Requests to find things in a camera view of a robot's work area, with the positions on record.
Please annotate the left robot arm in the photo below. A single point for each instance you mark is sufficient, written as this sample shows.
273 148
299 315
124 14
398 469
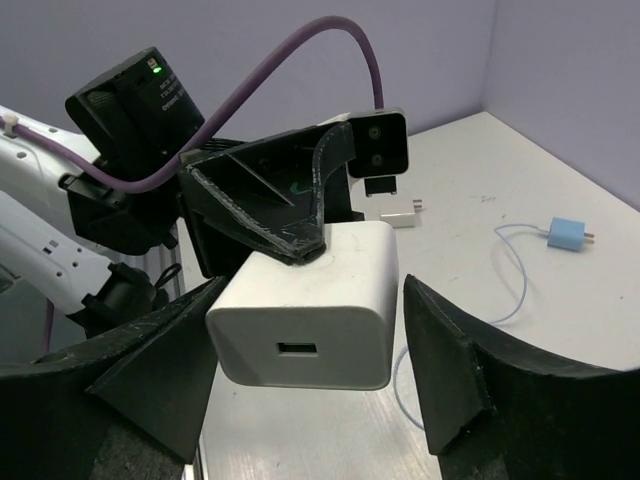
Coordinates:
136 115

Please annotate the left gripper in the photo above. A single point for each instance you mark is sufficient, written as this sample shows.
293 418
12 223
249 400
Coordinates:
273 196

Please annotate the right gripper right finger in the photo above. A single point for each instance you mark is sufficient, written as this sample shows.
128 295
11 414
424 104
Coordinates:
496 407

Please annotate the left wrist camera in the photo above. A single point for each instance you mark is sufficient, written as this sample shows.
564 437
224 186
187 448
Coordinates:
381 149

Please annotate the blue charger plug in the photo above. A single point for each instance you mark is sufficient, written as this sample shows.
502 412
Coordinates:
566 234

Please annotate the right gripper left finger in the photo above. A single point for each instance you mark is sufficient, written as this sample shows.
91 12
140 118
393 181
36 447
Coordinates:
126 404

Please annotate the white charger plug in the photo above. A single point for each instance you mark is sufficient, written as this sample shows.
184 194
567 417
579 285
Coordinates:
329 324

